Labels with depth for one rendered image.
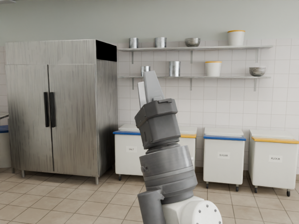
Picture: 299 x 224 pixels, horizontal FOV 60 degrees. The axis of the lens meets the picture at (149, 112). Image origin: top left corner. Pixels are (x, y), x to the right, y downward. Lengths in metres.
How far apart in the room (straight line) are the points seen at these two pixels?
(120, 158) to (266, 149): 1.99
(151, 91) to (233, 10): 3.85
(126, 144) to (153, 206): 3.39
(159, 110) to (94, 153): 3.33
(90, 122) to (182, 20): 2.08
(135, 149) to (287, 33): 2.72
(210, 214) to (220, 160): 3.24
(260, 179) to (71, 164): 2.60
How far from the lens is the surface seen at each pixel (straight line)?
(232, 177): 3.75
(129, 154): 3.82
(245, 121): 4.24
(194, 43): 3.91
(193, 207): 0.41
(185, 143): 3.62
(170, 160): 0.42
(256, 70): 3.92
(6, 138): 5.02
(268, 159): 3.74
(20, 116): 4.22
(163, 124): 0.42
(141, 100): 0.50
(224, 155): 3.64
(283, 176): 3.84
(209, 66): 3.88
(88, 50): 3.64
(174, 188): 0.42
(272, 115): 4.29
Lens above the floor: 1.59
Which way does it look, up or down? 8 degrees down
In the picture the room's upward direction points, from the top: straight up
